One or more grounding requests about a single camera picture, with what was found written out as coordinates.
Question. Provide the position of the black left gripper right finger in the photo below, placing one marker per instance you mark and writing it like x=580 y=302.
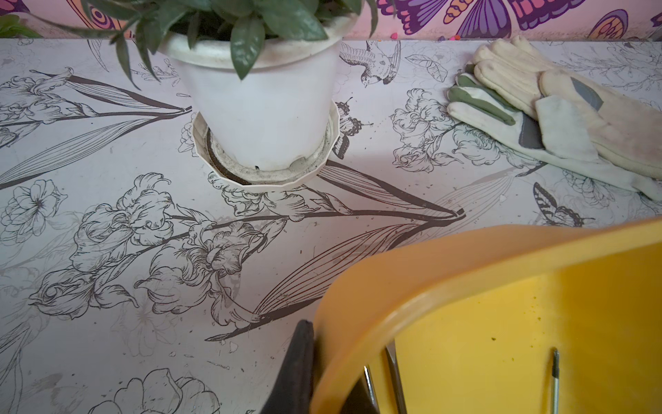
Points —
x=357 y=401

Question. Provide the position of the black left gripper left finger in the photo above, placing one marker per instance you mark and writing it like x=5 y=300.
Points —
x=292 y=390

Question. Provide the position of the yellow plastic storage tray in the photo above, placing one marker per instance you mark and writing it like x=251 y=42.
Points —
x=477 y=316

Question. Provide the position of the black grey screwdriver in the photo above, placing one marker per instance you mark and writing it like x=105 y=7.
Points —
x=396 y=381

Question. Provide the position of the small orange precision screwdriver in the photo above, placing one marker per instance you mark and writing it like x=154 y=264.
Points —
x=555 y=404

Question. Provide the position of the white pot saucer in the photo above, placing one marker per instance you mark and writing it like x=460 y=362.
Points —
x=255 y=180

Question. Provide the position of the white plastic plant pot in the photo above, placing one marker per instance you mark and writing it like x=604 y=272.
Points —
x=278 y=113

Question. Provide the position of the cream green work glove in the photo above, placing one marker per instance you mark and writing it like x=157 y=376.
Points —
x=559 y=137

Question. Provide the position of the green leafy plant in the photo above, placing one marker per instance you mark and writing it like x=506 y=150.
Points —
x=245 y=25

